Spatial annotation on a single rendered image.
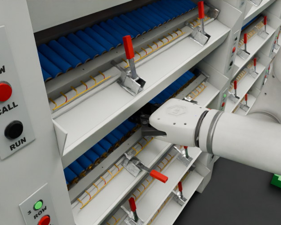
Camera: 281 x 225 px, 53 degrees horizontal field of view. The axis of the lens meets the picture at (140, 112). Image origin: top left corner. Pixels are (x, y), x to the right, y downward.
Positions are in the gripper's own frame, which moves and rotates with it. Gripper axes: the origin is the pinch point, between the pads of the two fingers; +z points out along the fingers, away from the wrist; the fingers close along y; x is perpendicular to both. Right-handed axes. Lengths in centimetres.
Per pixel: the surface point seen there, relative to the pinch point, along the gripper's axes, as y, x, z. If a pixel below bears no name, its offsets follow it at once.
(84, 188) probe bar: 21.0, 3.8, -1.9
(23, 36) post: 28.3, -25.9, -10.2
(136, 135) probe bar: 3.9, 3.4, -1.3
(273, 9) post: -103, 0, -3
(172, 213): -11.6, 45.9, 1.0
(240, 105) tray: -88, 45, 3
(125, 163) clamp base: 10.1, 6.2, -2.4
